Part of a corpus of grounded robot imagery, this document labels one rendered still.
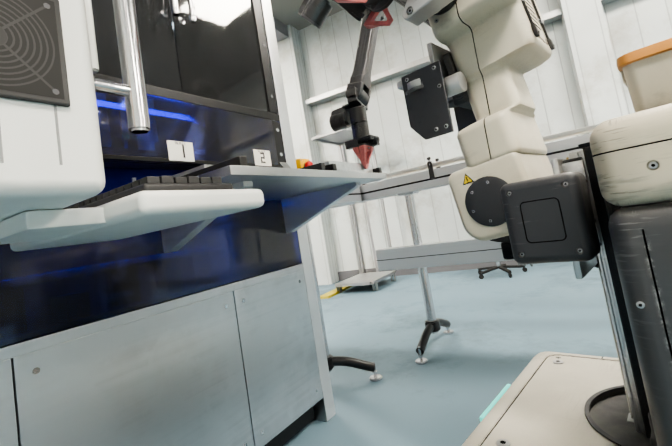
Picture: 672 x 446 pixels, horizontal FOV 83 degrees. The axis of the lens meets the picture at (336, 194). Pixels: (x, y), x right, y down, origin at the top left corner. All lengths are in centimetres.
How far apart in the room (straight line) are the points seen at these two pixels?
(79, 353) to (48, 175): 65
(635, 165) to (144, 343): 106
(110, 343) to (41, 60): 73
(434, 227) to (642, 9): 286
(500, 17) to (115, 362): 114
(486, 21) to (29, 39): 78
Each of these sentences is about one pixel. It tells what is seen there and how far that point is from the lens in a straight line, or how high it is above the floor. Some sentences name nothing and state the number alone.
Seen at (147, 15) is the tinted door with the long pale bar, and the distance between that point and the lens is 137.
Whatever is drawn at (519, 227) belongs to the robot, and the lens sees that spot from 74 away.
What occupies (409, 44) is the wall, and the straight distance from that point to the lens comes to 500.
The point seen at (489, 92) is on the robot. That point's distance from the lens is 91.
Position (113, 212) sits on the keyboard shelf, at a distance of 54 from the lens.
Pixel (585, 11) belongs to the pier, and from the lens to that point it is 457.
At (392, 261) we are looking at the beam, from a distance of 219.
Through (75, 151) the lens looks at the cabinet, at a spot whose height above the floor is 84.
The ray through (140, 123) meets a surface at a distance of 52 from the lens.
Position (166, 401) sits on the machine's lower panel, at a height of 36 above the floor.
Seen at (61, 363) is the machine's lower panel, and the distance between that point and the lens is 104.
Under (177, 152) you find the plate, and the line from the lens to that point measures 121.
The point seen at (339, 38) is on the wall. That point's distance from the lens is 543.
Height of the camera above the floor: 73
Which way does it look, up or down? 5 degrees up
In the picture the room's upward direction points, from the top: 9 degrees counter-clockwise
